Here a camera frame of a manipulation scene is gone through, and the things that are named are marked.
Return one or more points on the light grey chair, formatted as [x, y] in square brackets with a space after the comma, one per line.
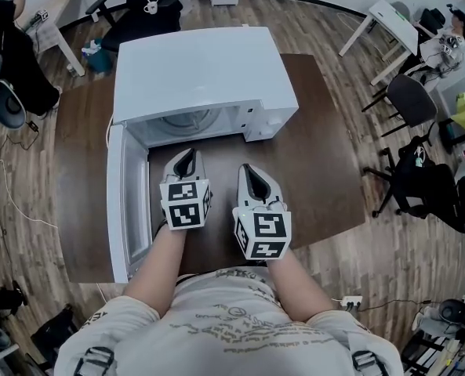
[400, 9]

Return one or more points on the black high-back chair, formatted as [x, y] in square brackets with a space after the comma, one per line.
[432, 20]

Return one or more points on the person's right forearm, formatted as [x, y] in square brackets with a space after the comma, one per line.
[298, 288]

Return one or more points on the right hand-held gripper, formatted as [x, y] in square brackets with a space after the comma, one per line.
[263, 233]

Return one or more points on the small clear bottle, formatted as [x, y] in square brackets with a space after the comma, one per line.
[72, 70]

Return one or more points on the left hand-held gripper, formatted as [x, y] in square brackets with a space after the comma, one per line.
[185, 206]

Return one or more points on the light wooden desk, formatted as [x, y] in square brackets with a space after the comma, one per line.
[55, 10]

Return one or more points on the green object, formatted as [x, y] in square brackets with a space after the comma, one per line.
[399, 13]

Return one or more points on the white microwave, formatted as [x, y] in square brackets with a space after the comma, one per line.
[197, 73]

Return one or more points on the teal waste bin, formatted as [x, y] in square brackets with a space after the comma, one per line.
[98, 59]

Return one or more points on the black power adapter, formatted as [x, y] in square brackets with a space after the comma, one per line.
[33, 126]

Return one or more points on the dark grey plain chair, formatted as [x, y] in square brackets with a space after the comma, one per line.
[412, 96]

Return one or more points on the white power strip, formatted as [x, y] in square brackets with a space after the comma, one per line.
[351, 301]

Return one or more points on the person's beige printed shirt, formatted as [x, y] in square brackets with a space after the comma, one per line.
[232, 335]

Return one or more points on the small white table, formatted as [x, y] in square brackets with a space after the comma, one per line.
[393, 26]

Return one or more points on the black mesh office chair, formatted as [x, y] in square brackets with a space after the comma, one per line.
[146, 26]

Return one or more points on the person's left forearm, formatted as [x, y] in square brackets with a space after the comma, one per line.
[157, 272]

